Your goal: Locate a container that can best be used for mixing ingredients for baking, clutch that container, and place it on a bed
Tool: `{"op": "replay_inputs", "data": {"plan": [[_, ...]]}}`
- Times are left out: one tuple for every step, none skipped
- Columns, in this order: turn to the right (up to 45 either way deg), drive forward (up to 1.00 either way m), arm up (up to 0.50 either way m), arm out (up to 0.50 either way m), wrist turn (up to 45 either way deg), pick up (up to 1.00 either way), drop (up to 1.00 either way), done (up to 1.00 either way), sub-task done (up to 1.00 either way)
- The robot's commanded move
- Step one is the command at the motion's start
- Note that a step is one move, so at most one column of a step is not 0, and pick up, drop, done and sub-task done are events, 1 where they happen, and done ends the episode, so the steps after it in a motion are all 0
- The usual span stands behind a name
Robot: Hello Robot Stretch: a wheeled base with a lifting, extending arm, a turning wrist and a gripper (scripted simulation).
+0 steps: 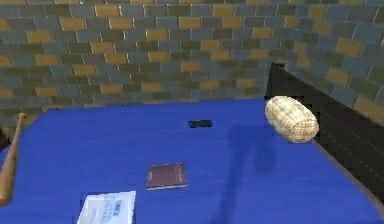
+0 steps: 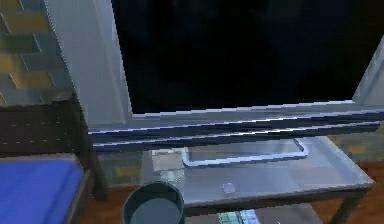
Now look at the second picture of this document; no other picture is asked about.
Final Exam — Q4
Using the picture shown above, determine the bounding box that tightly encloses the dark brown wooden cabinet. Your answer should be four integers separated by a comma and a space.
0, 90, 109, 202

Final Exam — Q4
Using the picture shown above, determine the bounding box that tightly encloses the silver flat television set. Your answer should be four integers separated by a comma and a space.
43, 0, 384, 168

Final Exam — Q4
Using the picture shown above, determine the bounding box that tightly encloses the bed with blue cover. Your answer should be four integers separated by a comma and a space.
0, 153, 92, 224

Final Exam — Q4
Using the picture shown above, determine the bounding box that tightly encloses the glass television table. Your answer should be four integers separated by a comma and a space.
96, 134, 377, 224

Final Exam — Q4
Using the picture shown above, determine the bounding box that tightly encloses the dark grey round bin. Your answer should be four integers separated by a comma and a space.
121, 181, 186, 224

